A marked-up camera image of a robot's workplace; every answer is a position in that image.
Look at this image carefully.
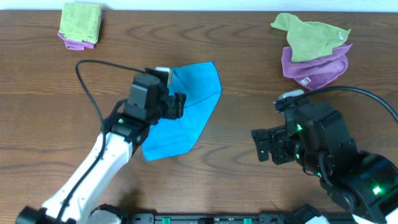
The crumpled purple cloth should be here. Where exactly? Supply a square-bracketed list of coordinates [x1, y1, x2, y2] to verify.
[281, 44, 352, 90]

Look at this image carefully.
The blue cloth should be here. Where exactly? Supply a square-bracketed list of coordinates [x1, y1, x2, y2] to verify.
[142, 61, 222, 161]

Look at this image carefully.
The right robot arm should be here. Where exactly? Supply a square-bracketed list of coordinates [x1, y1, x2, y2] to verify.
[251, 96, 397, 223]

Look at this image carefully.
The folded green cloth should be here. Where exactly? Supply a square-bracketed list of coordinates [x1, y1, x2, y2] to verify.
[59, 2, 103, 44]

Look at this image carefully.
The folded purple cloth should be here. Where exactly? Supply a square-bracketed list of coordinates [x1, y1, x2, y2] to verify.
[57, 14, 104, 51]

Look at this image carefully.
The crumpled green cloth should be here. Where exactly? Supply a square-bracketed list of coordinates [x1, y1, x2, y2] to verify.
[271, 13, 351, 62]

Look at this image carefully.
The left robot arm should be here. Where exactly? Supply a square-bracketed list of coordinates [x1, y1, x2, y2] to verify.
[16, 67, 187, 223]

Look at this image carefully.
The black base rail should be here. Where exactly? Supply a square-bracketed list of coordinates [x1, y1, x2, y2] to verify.
[129, 213, 304, 224]

